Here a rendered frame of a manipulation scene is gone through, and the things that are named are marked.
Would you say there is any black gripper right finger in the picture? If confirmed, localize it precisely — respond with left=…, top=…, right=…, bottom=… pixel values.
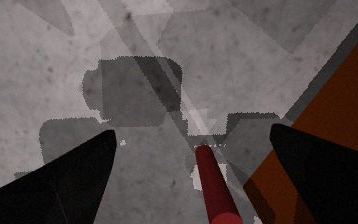
left=269, top=123, right=358, bottom=224

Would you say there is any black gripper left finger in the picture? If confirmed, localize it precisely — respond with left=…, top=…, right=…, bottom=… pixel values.
left=0, top=130, right=117, bottom=224

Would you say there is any dark red peg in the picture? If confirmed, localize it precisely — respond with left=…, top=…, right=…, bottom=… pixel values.
left=195, top=145, right=243, bottom=224

